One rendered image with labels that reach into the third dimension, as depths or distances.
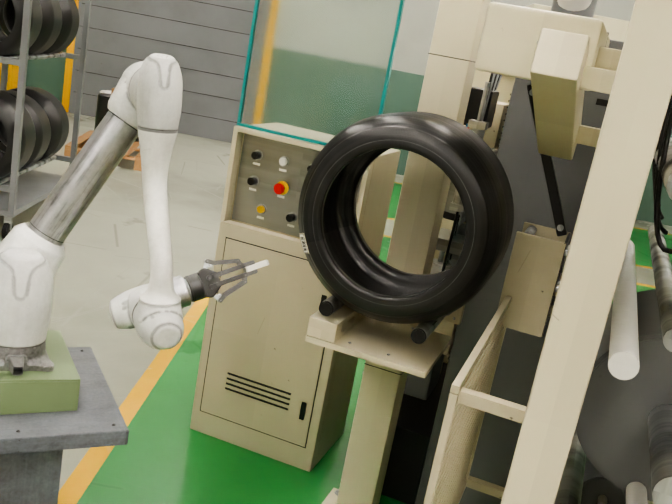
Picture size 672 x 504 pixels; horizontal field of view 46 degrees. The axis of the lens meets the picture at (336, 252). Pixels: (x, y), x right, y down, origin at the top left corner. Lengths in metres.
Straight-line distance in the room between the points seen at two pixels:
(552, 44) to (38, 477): 1.59
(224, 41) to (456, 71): 8.92
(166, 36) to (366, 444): 9.18
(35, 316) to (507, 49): 1.27
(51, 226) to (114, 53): 9.51
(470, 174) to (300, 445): 1.50
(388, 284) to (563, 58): 1.06
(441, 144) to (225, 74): 9.26
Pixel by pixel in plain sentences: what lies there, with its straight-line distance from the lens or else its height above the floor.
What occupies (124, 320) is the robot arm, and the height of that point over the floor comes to 0.85.
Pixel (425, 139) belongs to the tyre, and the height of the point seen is 1.44.
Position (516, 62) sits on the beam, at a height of 1.67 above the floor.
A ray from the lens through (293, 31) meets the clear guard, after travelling 2.96.
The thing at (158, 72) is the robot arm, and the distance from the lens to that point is 2.02.
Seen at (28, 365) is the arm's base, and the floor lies 0.75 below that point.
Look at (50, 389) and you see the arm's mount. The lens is 2.07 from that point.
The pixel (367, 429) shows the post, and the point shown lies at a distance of 2.79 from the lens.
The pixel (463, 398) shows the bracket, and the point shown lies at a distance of 1.72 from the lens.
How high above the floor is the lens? 1.64
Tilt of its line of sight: 15 degrees down
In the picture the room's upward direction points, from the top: 11 degrees clockwise
